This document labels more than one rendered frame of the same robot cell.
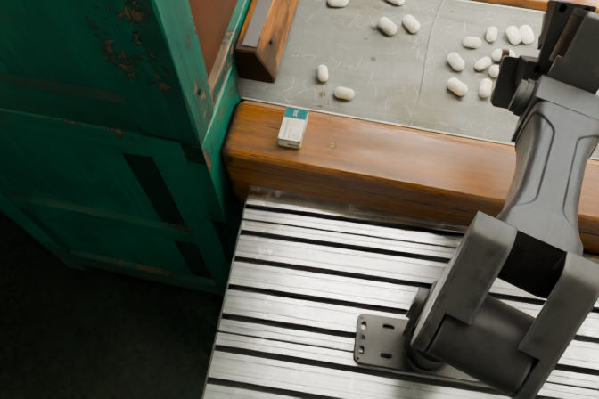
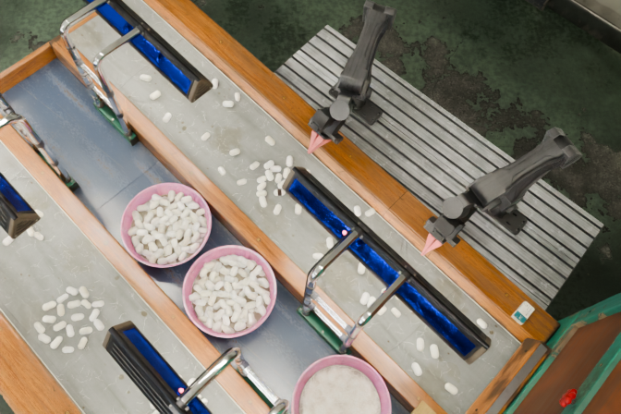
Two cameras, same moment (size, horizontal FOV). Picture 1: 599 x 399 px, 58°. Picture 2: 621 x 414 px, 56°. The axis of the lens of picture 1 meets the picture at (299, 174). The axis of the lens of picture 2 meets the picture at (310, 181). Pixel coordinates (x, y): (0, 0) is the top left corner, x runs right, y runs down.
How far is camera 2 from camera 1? 1.52 m
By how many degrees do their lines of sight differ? 52
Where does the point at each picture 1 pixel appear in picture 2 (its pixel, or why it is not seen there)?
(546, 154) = (526, 168)
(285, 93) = (510, 344)
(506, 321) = (562, 142)
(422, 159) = (469, 263)
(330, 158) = (511, 289)
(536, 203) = (547, 154)
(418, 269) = (480, 237)
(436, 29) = (406, 334)
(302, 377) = (549, 227)
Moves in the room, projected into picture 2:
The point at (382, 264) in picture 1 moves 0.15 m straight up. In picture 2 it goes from (494, 248) to (511, 232)
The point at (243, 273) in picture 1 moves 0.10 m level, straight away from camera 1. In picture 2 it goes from (557, 280) to (556, 311)
